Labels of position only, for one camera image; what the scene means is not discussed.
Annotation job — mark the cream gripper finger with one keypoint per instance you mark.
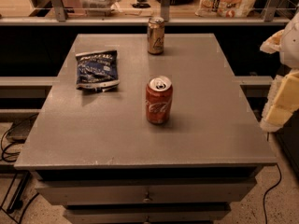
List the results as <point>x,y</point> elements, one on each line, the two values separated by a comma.
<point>283,104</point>
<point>273,43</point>

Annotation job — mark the black power adapter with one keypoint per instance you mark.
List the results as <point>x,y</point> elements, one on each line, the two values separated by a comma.
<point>19,132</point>

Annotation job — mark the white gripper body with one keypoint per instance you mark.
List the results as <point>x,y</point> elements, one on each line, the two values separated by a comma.
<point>291,46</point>

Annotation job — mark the lower drawer with knob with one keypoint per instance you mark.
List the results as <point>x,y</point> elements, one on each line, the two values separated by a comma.
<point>110,216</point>

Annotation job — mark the upper drawer with knob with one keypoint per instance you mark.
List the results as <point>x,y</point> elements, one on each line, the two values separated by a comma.
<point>129,192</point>

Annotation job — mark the red cola can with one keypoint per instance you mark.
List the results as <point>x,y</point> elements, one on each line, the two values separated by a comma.
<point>159,92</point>

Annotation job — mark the gold orange soda can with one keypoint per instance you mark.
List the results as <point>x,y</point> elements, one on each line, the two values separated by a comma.
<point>156,35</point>

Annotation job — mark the blue chip bag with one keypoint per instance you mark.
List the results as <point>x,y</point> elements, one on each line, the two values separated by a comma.
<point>97,70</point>

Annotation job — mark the colourful printed snack bag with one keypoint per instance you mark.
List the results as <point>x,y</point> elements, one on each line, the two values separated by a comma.
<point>225,8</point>

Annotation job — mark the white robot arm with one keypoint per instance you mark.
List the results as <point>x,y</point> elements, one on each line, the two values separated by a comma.
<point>283,96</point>

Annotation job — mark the grey drawer cabinet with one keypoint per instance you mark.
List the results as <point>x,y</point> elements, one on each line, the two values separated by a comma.
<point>126,137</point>

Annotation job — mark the clear plastic container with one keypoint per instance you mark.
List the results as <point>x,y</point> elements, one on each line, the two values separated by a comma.
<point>98,7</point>

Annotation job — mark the metal railing frame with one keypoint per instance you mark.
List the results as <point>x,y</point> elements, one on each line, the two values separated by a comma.
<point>136,12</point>

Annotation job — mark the drawer with knob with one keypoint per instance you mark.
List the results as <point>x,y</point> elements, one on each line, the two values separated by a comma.
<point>129,192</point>
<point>110,216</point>

